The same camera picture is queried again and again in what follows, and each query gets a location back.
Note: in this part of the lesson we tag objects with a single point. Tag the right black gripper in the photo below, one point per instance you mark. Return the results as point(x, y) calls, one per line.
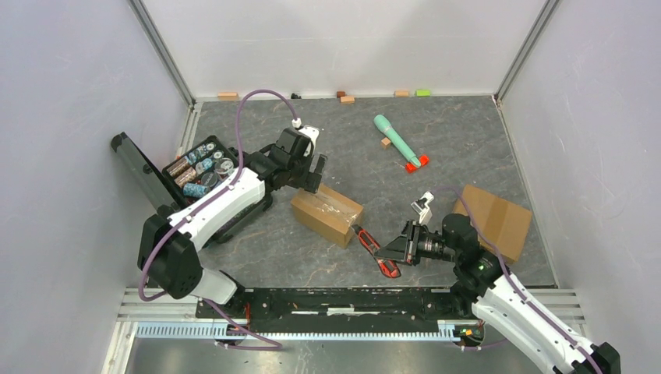
point(404, 248)

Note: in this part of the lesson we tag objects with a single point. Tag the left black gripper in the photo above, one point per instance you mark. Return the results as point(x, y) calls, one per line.
point(309, 180)

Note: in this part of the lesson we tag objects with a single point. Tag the red box cutter knife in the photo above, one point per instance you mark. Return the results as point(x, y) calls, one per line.
point(388, 268)

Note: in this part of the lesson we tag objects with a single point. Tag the brown cardboard express box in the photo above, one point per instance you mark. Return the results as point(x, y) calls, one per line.
point(328, 213)

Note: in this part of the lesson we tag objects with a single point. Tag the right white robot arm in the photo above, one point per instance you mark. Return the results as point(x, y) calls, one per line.
point(486, 289)

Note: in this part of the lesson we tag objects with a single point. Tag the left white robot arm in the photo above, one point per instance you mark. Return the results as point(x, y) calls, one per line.
point(170, 245)

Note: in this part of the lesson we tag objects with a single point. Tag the flat brown cardboard box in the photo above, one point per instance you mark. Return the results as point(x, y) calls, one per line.
point(502, 222)

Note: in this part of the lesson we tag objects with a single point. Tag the tan block far left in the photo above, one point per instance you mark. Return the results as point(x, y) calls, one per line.
point(228, 96)

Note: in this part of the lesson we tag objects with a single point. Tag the black case with poker chips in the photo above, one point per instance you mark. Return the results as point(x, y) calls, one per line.
point(181, 183)

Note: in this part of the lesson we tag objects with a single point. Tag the green block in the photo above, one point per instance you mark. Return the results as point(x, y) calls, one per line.
point(423, 93)

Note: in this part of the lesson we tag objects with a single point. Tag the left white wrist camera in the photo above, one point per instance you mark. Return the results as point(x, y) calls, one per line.
point(310, 132)

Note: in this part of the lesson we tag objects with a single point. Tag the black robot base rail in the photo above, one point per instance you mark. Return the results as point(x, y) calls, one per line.
point(346, 310)

